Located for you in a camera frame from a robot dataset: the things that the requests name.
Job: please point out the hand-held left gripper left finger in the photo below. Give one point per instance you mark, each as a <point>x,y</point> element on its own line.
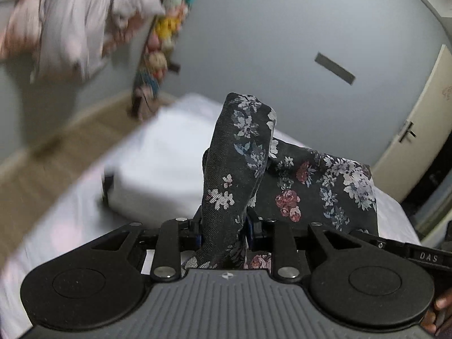
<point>192,235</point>

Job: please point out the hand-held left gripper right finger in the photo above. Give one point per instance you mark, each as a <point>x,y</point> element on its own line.
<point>250,232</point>

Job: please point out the dark floral garment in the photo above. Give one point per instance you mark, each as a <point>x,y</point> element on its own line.
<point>233,169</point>

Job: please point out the white folded clothes stack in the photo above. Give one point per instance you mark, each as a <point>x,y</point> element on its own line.
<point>162,162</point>

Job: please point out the hanging grey pink clothes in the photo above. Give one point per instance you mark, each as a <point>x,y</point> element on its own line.
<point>70,17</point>

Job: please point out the person's right hand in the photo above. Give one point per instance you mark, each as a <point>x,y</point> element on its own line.
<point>443,310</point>

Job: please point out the polka dot bed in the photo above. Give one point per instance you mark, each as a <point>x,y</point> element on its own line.
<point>70,226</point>

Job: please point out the cream door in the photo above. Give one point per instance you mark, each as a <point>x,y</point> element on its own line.
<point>420,127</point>

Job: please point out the hanging colourful plush toys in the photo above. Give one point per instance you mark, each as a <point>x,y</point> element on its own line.
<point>159,42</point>

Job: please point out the grey wall switch plate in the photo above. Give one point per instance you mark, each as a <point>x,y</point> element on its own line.
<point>334,68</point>

